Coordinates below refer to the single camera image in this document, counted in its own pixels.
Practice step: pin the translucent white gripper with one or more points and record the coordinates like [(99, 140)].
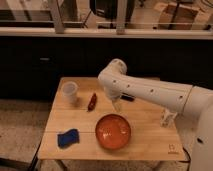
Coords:
[(117, 105)]

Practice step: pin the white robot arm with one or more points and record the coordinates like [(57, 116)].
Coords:
[(185, 99)]

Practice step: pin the black rectangular box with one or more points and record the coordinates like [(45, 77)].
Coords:
[(127, 98)]

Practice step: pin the orange bowl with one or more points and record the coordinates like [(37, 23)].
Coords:
[(113, 132)]

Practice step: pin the wooden folding table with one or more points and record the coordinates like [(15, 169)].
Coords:
[(149, 140)]

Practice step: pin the translucent plastic cup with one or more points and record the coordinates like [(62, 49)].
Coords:
[(69, 91)]

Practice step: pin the blue cloth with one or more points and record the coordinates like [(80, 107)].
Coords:
[(69, 137)]

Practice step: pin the black office chair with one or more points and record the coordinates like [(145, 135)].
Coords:
[(108, 9)]

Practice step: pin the cardboard box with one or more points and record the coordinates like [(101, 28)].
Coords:
[(181, 17)]

